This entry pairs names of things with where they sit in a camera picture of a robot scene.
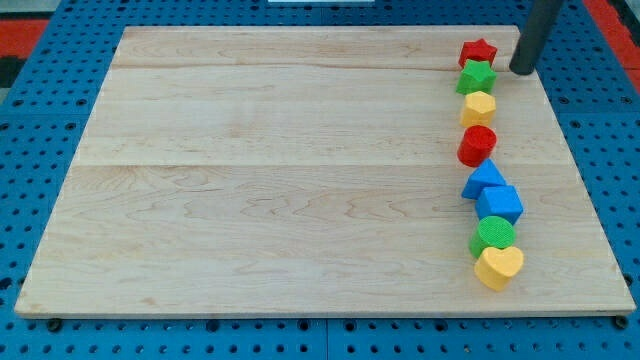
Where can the red star block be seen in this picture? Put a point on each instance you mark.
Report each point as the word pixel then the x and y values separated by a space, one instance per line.
pixel 478 50

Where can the yellow hexagon block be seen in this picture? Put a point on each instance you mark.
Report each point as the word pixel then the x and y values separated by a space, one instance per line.
pixel 479 108

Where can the blue cube block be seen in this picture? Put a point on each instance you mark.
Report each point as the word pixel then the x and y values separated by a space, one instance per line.
pixel 501 201

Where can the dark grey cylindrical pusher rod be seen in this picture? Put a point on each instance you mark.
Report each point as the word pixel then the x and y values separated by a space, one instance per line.
pixel 534 35

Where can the red cylinder block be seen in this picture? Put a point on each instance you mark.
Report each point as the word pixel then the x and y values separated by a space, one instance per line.
pixel 476 145

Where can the yellow heart block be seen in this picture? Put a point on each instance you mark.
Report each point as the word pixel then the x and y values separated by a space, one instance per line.
pixel 495 268

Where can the green cylinder block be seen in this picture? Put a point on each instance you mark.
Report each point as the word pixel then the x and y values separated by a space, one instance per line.
pixel 491 231

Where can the wooden board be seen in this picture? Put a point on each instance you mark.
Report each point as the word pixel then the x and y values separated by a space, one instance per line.
pixel 301 172

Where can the green star block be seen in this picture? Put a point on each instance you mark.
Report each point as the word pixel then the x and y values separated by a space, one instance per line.
pixel 476 76

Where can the blue triangle block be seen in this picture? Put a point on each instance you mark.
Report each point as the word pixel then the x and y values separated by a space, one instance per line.
pixel 485 175

